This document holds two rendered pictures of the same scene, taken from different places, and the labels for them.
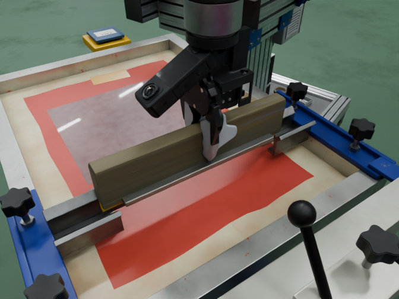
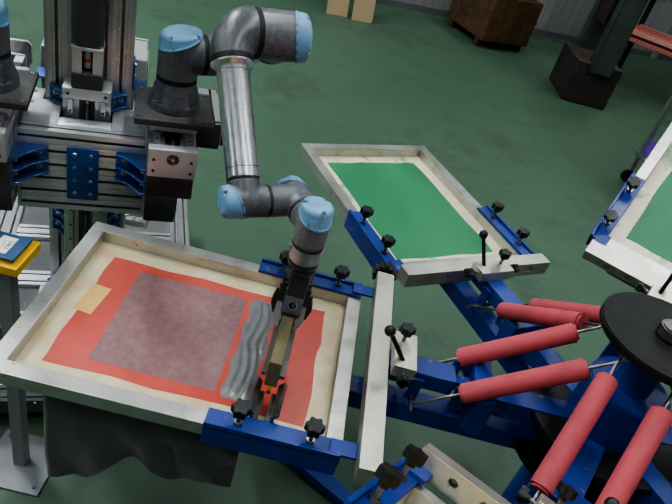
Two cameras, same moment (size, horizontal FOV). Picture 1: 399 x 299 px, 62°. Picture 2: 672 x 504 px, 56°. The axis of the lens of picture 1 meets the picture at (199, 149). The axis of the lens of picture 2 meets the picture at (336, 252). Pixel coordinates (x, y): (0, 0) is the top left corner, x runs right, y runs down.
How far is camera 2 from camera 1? 1.22 m
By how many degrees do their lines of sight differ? 47
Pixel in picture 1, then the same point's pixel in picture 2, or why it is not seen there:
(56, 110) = (97, 354)
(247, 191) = (304, 340)
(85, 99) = (107, 332)
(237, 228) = (320, 362)
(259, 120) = not seen: hidden behind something
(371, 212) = (381, 318)
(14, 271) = not seen: outside the picture
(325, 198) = (348, 322)
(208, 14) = (316, 258)
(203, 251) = (319, 384)
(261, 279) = (372, 370)
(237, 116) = not seen: hidden behind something
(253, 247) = (345, 364)
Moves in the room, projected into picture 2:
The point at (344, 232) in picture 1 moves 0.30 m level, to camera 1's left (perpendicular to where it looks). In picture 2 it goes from (379, 333) to (303, 389)
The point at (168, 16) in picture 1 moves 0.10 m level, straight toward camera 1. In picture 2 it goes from (37, 191) to (58, 207)
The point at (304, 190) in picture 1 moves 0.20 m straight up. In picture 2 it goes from (328, 323) to (346, 267)
